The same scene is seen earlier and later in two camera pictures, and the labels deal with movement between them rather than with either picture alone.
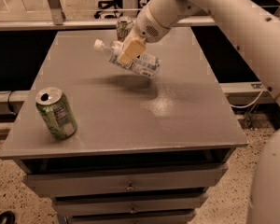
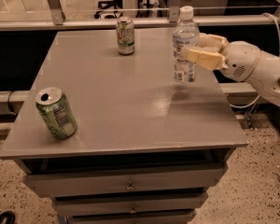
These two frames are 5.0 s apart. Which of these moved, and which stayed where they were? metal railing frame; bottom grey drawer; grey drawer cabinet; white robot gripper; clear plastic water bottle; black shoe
Moved: clear plastic water bottle; white robot gripper
Stayed: black shoe; metal railing frame; bottom grey drawer; grey drawer cabinet
